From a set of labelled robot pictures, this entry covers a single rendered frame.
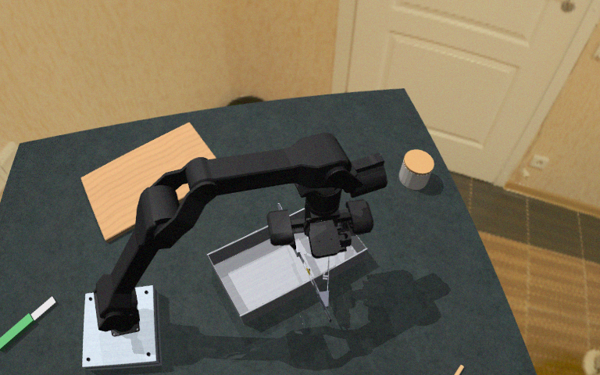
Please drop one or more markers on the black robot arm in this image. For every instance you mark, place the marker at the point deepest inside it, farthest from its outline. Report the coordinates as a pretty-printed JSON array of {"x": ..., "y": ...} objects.
[{"x": 317, "y": 165}]

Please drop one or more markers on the grey cylinder with tan top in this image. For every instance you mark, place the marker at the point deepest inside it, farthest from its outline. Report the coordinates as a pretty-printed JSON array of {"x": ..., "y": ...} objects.
[{"x": 416, "y": 169}]

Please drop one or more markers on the wooden board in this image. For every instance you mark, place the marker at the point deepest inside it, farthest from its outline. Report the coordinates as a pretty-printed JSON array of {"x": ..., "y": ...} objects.
[{"x": 114, "y": 189}]

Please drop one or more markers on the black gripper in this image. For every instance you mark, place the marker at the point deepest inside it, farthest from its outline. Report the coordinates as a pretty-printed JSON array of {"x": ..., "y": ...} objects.
[{"x": 357, "y": 218}]

